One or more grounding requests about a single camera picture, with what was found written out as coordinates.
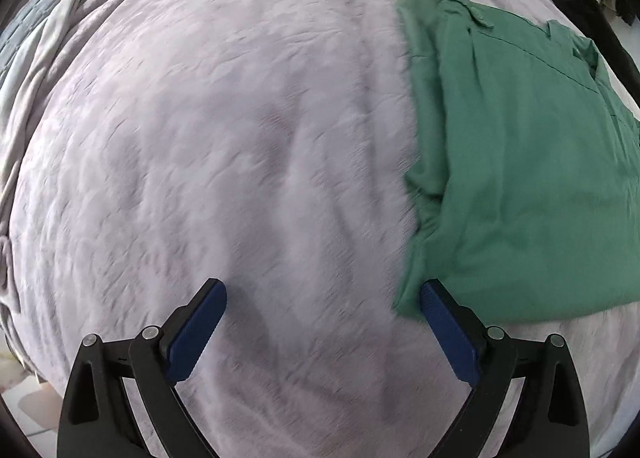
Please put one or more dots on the grey quilted headboard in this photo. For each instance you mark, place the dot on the grey quilted headboard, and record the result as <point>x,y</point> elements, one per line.
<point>35,18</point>

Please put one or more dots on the black garment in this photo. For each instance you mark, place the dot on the black garment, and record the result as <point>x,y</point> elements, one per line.
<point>595,13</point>

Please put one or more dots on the green work jacket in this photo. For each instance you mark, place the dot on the green work jacket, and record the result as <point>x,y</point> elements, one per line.
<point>520,163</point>

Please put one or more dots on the grey bunched sheet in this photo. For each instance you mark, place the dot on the grey bunched sheet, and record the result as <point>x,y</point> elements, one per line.
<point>45,53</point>

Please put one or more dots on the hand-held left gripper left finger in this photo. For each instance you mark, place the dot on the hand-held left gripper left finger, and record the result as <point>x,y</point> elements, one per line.
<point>197,330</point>

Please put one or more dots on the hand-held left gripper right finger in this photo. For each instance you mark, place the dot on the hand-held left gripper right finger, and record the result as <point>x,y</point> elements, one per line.
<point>450,330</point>

